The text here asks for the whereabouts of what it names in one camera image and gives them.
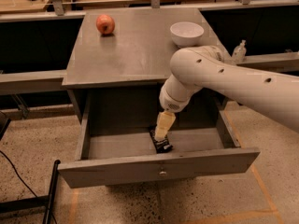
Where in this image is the black floor cable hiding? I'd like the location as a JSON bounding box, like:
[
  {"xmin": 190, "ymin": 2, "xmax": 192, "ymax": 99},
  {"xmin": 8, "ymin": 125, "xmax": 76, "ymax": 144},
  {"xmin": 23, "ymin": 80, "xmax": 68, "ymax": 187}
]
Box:
[{"xmin": 0, "ymin": 149, "xmax": 39, "ymax": 199}]

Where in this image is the grey wooden cabinet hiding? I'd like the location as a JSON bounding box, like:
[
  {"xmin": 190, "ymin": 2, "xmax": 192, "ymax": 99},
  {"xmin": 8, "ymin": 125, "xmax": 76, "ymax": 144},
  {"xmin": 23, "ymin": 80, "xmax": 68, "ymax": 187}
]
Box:
[{"xmin": 63, "ymin": 7, "xmax": 230, "ymax": 118}]

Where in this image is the grey metal rail frame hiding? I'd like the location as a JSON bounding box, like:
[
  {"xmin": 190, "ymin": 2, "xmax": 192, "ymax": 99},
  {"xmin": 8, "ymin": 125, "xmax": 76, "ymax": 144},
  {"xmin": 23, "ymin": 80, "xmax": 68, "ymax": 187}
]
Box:
[{"xmin": 0, "ymin": 0, "xmax": 298, "ymax": 95}]

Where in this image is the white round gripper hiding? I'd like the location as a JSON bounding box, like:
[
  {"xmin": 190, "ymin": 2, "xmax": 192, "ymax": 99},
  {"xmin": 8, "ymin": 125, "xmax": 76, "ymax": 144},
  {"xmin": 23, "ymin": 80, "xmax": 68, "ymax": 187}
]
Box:
[{"xmin": 154, "ymin": 90, "xmax": 188, "ymax": 141}]

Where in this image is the clear sanitizer pump bottle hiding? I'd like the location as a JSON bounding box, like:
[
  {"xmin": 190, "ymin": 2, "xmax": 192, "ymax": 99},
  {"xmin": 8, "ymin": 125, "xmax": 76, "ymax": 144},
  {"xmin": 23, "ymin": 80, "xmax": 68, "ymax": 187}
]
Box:
[{"xmin": 232, "ymin": 40, "xmax": 247, "ymax": 63}]

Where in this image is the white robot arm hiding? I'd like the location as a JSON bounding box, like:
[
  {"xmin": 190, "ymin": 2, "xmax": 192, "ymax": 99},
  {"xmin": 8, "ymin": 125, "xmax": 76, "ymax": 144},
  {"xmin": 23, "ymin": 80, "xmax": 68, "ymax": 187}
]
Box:
[{"xmin": 154, "ymin": 46, "xmax": 299, "ymax": 141}]

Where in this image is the open grey top drawer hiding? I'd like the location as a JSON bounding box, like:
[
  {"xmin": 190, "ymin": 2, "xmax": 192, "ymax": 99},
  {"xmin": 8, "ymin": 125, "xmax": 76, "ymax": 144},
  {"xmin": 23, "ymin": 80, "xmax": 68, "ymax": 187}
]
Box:
[{"xmin": 59, "ymin": 90, "xmax": 260, "ymax": 188}]

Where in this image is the round metal drawer knob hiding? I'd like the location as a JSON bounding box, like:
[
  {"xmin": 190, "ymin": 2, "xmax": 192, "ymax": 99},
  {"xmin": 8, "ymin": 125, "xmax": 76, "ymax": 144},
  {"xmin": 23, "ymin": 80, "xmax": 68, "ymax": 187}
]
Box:
[{"xmin": 159, "ymin": 171, "xmax": 168, "ymax": 177}]

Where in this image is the white ceramic bowl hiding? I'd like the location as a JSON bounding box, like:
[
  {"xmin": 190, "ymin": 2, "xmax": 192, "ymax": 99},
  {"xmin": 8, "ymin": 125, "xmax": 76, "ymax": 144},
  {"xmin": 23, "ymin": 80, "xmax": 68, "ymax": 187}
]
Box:
[{"xmin": 170, "ymin": 21, "xmax": 204, "ymax": 48}]

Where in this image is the red apple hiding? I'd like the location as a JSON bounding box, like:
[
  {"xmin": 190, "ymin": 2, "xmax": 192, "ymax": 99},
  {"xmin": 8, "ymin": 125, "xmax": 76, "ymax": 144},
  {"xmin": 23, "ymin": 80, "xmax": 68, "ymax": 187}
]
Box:
[{"xmin": 96, "ymin": 14, "xmax": 115, "ymax": 35}]

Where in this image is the black metal stand frame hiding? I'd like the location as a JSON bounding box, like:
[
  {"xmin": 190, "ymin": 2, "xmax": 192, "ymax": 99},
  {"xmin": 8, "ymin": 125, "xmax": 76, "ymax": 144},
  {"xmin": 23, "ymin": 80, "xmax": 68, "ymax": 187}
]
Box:
[{"xmin": 0, "ymin": 160, "xmax": 61, "ymax": 224}]

